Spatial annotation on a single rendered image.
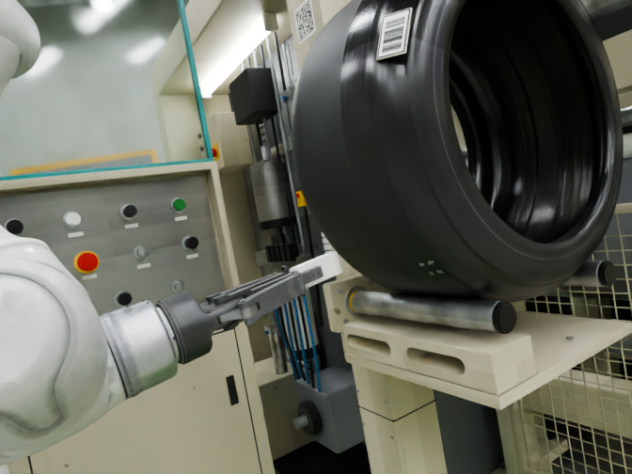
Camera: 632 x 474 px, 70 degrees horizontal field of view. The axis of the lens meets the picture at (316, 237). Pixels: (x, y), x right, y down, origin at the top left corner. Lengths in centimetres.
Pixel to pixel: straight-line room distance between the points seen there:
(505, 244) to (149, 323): 46
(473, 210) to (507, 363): 22
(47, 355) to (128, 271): 89
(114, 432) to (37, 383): 88
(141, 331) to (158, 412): 71
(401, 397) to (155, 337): 69
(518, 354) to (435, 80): 38
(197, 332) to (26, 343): 24
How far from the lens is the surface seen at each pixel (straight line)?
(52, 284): 30
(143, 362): 48
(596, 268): 90
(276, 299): 52
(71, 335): 30
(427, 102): 59
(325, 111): 66
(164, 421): 119
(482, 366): 67
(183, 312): 50
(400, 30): 61
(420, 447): 114
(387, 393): 105
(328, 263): 60
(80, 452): 118
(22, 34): 88
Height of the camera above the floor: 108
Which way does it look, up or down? 2 degrees down
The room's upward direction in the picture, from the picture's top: 10 degrees counter-clockwise
